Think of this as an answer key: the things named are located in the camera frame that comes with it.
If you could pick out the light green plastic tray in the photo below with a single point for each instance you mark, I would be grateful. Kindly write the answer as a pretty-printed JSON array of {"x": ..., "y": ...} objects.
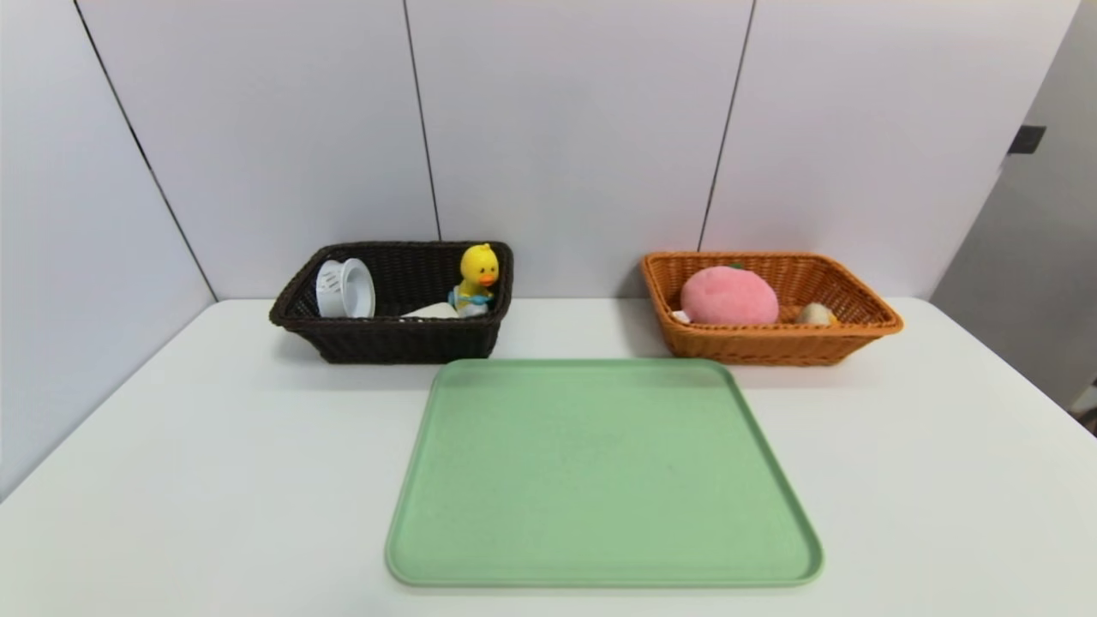
[{"x": 600, "y": 480}]

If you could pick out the yellow duck scooter toy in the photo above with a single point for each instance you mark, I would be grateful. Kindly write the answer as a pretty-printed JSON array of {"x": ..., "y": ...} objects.
[{"x": 476, "y": 270}]

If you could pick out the dark brown wicker basket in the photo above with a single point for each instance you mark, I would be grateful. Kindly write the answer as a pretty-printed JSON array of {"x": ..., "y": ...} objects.
[{"x": 386, "y": 338}]

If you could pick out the white soap bar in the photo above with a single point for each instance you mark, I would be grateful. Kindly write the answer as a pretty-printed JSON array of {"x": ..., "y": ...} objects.
[{"x": 433, "y": 310}]

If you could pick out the orange wicker basket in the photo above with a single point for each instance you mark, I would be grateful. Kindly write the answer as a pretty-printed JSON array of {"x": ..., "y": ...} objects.
[{"x": 771, "y": 343}]

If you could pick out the white round plastic container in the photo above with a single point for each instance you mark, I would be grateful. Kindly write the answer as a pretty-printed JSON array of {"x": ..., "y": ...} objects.
[{"x": 345, "y": 289}]

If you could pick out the pink plush peach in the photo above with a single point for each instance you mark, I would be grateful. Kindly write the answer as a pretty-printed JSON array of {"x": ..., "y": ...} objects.
[{"x": 728, "y": 296}]

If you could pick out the fried egg toy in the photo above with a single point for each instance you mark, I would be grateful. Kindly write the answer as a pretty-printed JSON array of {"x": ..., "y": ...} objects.
[{"x": 816, "y": 314}]

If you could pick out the small black wall bracket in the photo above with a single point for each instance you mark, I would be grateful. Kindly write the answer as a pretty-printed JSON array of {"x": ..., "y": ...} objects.
[{"x": 1026, "y": 139}]

